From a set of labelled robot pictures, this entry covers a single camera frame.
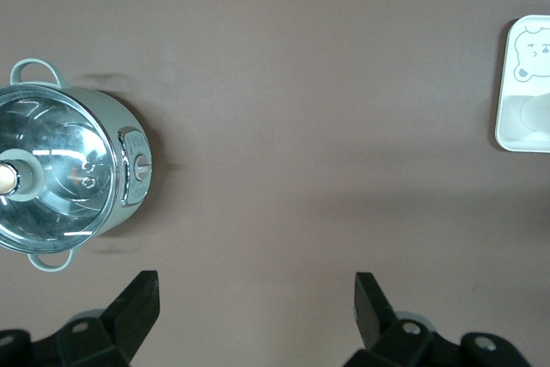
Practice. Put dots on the glass pot lid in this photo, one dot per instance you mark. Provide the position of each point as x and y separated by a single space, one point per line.
60 126

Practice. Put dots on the pale green electric pot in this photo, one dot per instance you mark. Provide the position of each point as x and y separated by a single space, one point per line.
124 120

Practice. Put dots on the cream tray with bear print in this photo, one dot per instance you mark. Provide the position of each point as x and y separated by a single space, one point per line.
511 126

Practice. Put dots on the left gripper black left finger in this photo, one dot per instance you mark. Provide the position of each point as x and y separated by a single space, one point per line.
129 311

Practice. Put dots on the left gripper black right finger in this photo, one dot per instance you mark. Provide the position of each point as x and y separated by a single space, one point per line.
378 319

